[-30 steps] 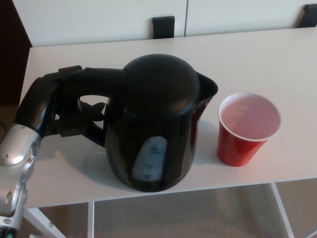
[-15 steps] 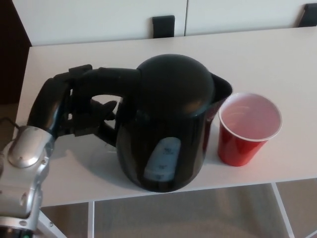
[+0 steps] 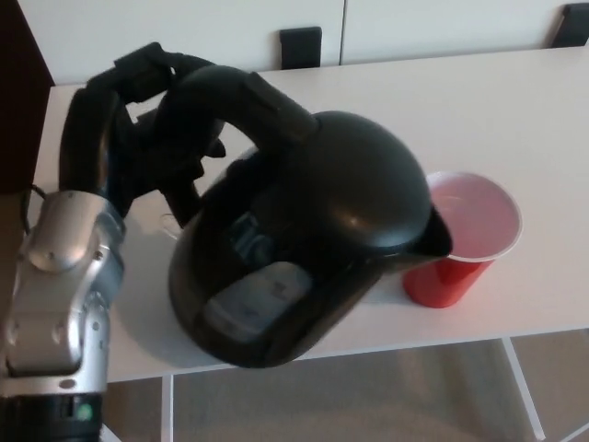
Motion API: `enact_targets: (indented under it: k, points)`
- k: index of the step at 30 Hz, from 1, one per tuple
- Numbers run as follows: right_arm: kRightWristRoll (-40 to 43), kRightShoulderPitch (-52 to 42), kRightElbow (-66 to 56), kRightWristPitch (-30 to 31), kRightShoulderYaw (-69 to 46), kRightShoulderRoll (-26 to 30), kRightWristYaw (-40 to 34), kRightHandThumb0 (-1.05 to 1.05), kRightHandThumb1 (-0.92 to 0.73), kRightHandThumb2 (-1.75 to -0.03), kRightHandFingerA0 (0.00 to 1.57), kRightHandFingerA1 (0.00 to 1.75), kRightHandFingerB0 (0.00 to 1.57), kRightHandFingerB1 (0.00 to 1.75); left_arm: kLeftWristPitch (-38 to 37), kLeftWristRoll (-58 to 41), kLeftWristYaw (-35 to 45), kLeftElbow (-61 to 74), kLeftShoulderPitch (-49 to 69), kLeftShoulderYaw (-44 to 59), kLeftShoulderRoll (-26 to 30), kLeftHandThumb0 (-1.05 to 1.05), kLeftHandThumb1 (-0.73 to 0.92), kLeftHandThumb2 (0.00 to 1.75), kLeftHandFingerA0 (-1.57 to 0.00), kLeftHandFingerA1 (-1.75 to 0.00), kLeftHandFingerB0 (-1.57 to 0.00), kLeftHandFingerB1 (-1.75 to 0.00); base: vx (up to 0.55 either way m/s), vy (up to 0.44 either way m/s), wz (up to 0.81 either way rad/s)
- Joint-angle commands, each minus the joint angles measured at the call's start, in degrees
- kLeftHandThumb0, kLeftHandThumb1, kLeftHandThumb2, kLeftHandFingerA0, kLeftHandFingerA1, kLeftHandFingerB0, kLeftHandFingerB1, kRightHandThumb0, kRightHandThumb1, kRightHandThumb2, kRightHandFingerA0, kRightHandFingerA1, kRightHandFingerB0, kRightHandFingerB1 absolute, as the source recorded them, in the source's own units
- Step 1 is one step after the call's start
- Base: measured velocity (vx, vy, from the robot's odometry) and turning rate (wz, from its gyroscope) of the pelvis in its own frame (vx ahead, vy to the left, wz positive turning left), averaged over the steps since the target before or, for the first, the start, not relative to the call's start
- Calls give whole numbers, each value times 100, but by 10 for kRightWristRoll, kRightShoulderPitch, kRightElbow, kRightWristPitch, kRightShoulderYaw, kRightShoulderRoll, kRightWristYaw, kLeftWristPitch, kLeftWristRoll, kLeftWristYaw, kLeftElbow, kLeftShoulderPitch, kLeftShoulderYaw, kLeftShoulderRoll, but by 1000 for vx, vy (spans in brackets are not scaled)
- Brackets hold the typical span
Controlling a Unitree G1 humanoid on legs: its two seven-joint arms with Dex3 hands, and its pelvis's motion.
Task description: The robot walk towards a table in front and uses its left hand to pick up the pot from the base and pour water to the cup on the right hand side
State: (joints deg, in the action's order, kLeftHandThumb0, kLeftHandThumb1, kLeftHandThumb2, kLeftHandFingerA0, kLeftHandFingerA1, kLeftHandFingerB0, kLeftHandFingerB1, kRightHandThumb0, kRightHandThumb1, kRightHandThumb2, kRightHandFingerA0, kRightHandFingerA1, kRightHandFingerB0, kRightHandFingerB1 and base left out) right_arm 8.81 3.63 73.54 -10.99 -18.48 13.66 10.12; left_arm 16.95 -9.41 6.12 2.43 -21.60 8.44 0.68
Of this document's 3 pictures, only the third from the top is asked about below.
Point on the small clear plastic piece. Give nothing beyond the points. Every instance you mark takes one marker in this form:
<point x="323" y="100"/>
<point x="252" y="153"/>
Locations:
<point x="169" y="228"/>

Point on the dark brown door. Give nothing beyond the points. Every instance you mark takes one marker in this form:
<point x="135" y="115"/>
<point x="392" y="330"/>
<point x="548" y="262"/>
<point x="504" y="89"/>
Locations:
<point x="20" y="92"/>

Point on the black electric kettle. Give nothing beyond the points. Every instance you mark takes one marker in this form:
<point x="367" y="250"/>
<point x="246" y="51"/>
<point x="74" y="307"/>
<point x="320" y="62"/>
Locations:
<point x="359" y="184"/>

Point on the white cabinet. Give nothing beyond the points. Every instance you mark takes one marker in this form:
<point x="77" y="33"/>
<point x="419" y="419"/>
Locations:
<point x="207" y="23"/>

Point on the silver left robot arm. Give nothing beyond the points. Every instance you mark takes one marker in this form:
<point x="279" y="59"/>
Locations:
<point x="55" y="285"/>

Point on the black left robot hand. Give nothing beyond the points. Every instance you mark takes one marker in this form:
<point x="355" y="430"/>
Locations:
<point x="85" y="138"/>

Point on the white metal-framed table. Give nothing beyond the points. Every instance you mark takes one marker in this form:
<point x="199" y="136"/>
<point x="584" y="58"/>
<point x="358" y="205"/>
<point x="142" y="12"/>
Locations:
<point x="414" y="92"/>

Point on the red plastic cup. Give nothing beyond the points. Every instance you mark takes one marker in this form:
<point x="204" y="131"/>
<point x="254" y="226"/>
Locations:
<point x="442" y="285"/>

